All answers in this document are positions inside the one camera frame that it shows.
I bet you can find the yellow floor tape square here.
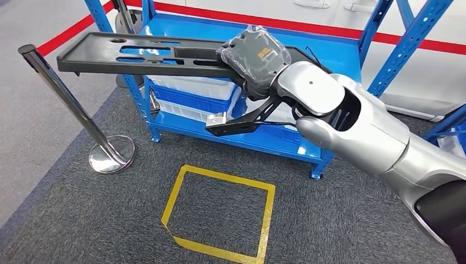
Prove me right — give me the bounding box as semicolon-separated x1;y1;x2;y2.
160;164;276;264

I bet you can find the black plastic panel part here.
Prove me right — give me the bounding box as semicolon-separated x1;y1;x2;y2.
56;31;332;79

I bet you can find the chrome stanchion post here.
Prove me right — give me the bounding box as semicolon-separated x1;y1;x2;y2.
112;0;161;114
18;44;136;174

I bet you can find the grey round stanchion base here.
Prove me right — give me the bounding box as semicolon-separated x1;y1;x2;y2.
115;74;145;89

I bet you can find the white car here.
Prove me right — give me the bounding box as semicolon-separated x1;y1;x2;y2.
115;0;466;123

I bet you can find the blue metal shelf rack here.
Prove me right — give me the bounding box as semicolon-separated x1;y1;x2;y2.
84;0;456;181
424;103;466;157

